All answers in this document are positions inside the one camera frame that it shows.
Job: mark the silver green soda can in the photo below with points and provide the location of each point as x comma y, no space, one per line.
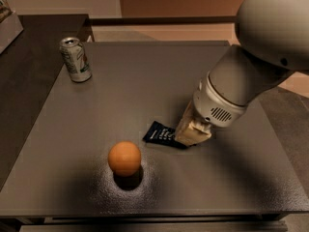
75,59

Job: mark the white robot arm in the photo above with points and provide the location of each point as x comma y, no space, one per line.
273,44

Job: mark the orange fruit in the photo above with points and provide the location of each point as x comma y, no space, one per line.
124,159

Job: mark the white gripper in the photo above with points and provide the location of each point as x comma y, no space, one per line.
214,104

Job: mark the white box at left edge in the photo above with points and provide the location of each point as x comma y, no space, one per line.
10,29

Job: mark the dark blue rxbar wrapper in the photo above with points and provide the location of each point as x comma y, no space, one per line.
162,135

